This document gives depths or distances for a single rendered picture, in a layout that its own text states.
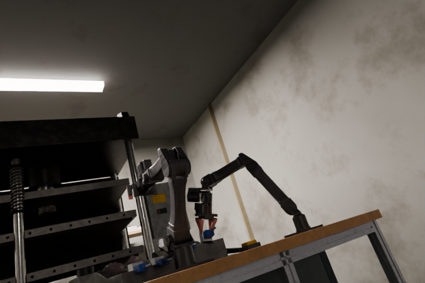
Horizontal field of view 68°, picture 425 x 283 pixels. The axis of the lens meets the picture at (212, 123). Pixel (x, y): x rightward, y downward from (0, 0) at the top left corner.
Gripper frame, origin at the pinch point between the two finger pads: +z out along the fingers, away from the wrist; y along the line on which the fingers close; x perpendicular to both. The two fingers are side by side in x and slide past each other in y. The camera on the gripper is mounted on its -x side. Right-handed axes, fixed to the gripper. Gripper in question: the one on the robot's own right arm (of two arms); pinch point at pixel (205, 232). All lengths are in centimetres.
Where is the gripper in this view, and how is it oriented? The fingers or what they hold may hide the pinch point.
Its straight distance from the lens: 168.0
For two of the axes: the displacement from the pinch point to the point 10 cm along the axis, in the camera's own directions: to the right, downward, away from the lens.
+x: 4.5, -1.8, -8.8
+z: -0.3, 9.8, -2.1
